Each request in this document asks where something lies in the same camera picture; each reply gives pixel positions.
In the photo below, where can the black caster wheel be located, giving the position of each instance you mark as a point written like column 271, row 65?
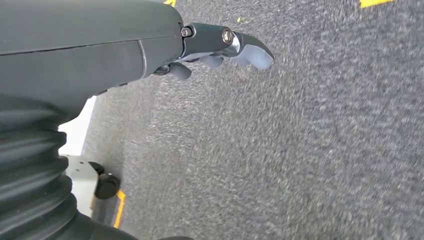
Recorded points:
column 106, row 186

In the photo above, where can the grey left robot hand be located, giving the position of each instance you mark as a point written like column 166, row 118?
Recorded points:
column 82, row 43

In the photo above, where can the white cart frame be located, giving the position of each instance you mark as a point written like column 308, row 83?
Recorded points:
column 79, row 132

